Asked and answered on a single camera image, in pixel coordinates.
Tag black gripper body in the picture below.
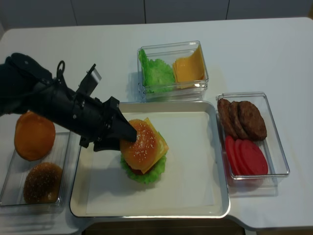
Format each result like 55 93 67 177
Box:
31 83 119 148

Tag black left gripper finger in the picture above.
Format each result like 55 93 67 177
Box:
110 108 137 141

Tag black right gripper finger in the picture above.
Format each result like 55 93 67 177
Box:
93 134 121 152

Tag sesame bun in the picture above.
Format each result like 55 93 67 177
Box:
120 119 158 173
23 162 63 204

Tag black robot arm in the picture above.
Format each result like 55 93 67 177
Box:
0 53 137 152

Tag yellow cheese slice on burger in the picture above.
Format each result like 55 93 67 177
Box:
141 117 169 174

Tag green lettuce leaf on burger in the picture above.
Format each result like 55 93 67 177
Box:
120 156 167 184

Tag green lettuce leaves in container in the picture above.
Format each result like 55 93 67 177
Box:
138 49 175 94

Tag clear lettuce cheese container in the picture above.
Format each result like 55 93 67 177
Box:
137 41 209 102

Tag yellow cheese slices stack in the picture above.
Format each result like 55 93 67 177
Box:
173 46 205 89

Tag clear plastic bun container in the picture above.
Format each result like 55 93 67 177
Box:
0 131 73 215

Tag plain bottom bun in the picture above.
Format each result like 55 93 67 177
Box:
14 111 56 161

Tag white metal-rimmed tray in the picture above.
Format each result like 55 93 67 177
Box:
70 101 230 219

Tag sesame top bun in container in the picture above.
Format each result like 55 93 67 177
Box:
23 162 63 204

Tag white paper liner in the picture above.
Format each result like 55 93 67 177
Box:
81 112 217 216

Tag left brown patty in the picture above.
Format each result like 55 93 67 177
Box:
217 98 239 140

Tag brown patty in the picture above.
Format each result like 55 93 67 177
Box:
228 101 249 140
238 101 267 141
217 98 239 140

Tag left red tomato slice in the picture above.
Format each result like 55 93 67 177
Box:
225 136 242 176

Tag middle brown patty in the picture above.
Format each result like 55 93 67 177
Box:
228 101 249 140

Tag middle red tomato slice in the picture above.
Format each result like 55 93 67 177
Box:
234 139 252 175

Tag right brown patty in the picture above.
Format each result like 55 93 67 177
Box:
238 101 267 141

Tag right red tomato slice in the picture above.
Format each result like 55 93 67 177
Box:
239 140 268 175

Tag clear patty tomato container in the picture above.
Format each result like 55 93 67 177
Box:
216 92 290 197

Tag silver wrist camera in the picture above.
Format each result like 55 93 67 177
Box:
76 64 102 96

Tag black cable loop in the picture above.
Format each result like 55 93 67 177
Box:
52 60 66 85

